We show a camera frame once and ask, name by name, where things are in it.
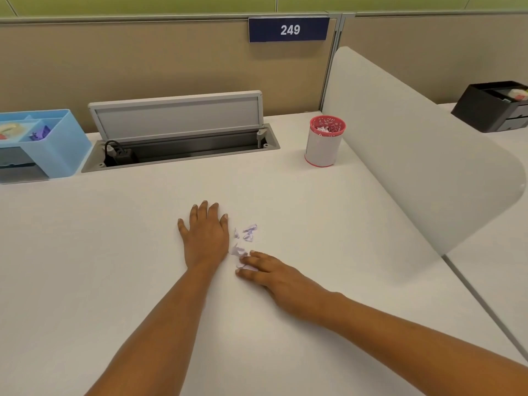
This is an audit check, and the pink and white cup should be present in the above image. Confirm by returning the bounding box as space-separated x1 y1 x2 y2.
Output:
305 115 347 168

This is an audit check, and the blue number sign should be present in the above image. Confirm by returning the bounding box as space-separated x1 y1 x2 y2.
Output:
248 16 331 43

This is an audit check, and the heap of paper scraps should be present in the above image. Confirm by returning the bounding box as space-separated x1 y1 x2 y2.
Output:
229 223 261 271

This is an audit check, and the clear tape roll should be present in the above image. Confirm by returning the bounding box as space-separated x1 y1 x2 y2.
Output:
0 122 24 141

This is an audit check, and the grey cable tray lid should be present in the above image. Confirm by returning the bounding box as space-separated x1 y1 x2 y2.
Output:
81 90 281 174

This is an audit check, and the grey partition post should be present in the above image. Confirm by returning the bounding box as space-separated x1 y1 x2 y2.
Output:
320 13 355 112

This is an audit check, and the black cable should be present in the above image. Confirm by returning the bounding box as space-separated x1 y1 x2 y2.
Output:
103 140 139 166

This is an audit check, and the blue desk organizer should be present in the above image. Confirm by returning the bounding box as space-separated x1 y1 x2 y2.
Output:
0 109 94 185

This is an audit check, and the beige partition panel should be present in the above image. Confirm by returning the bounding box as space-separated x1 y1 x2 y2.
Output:
0 20 337 133
340 13 528 105

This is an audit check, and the person's left forearm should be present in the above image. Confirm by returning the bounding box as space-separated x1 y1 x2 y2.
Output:
84 266 219 396

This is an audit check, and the black desk organizer box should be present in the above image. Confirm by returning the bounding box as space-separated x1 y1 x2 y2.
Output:
450 81 528 133

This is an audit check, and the person's left hand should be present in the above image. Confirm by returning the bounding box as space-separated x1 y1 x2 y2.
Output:
177 200 230 273

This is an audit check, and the person's right hand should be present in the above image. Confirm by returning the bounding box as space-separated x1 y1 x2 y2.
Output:
235 250 347 328

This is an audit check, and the person's right forearm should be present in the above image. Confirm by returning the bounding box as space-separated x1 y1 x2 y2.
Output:
329 294 528 396

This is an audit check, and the white side divider panel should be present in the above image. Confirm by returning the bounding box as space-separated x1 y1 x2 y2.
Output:
321 46 527 256

